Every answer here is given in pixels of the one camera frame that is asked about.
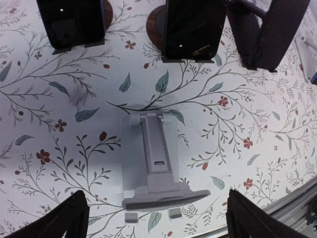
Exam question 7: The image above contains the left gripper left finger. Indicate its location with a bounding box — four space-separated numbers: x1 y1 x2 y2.
7 190 90 238

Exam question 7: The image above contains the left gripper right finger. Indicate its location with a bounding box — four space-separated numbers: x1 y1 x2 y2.
226 189 305 238

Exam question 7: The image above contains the silver folding phone stand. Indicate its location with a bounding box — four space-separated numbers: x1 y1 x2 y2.
120 113 211 225

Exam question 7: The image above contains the blue phone face down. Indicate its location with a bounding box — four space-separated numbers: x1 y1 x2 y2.
37 0 106 50

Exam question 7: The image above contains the small black phone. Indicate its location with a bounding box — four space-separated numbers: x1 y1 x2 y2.
249 0 310 70

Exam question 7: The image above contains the black round folding stand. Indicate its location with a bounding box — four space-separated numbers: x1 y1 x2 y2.
48 0 113 55

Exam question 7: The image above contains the round wooden base stand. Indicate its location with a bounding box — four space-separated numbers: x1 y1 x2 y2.
146 4 216 64

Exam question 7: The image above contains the white silver phone stand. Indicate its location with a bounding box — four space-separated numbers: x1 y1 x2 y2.
295 36 317 83

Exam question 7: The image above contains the black clamp phone stand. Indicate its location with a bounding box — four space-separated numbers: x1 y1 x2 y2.
227 0 276 70

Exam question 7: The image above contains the floral table mat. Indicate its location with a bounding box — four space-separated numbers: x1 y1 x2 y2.
0 0 317 238

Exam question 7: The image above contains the front aluminium rail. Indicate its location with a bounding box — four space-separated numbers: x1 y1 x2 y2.
203 180 317 238

